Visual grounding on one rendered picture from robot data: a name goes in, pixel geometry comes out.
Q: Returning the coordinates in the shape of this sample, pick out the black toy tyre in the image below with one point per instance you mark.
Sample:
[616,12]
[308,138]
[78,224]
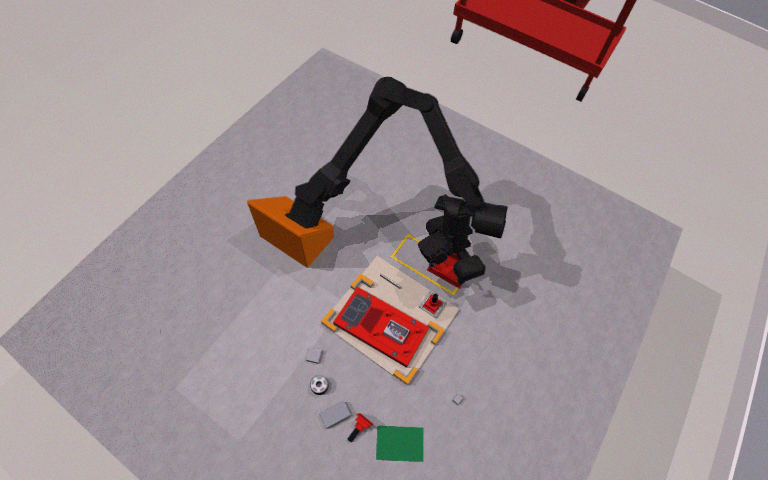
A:
[319,390]

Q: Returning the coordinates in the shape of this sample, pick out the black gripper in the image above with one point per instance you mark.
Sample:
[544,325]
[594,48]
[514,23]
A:
[468,267]

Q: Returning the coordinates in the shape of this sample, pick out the green flat rectangular mat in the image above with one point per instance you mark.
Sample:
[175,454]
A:
[399,443]

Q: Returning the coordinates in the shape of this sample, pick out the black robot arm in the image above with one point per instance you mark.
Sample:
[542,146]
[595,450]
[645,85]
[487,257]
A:
[387,97]

